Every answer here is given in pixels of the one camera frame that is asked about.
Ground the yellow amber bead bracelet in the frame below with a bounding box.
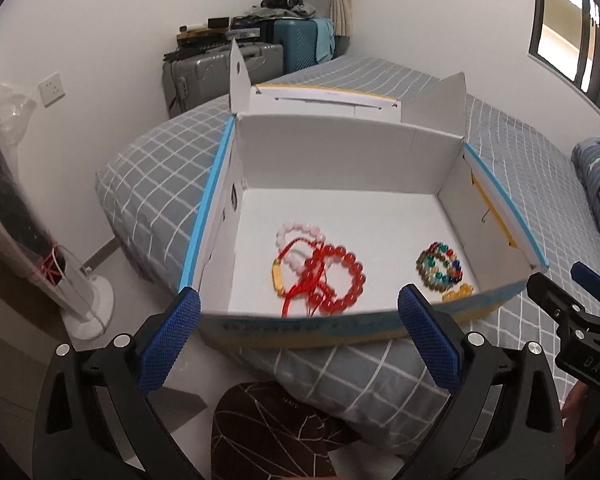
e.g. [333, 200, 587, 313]
[440, 282, 477, 304]

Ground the brown wooden bead bracelet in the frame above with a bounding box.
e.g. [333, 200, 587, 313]
[415, 244, 462, 292]

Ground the red round bead bracelet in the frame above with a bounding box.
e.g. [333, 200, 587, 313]
[303, 242, 368, 316]

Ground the red braided cord bracelet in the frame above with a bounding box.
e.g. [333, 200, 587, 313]
[270, 235, 339, 319]

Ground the pink white bead bracelet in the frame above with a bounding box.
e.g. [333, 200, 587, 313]
[274, 220, 328, 276]

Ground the dark framed window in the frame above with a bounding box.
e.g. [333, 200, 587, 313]
[529, 0, 600, 110]

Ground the yellow blue cardboard box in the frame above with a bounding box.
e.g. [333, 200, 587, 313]
[180, 48, 548, 348]

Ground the grey hard suitcase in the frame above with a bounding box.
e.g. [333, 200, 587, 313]
[162, 42, 284, 118]

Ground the teal suitcase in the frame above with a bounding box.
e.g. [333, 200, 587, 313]
[273, 18, 336, 74]

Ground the white wall socket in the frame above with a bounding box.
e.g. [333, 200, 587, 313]
[38, 72, 66, 107]

